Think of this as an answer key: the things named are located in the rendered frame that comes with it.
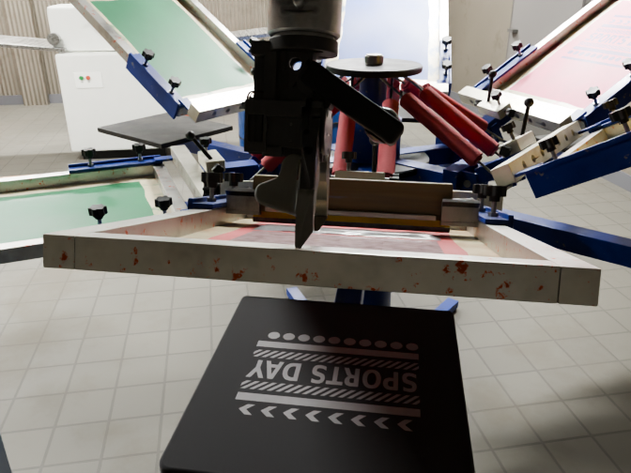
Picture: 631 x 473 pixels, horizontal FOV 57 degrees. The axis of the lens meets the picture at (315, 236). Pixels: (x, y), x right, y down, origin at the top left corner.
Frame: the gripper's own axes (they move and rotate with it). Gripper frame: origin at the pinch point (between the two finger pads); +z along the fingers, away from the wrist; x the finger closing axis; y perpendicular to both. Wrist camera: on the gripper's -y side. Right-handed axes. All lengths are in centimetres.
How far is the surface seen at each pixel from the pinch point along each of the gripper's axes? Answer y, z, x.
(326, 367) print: 1.9, 28.9, -37.2
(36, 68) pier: 457, -96, -651
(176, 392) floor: 76, 93, -158
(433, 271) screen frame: -12.4, 2.5, 2.2
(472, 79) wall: -97, -106, -707
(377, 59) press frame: 0, -38, -129
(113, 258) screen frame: 21.7, 3.5, 2.2
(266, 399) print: 10.6, 31.7, -27.8
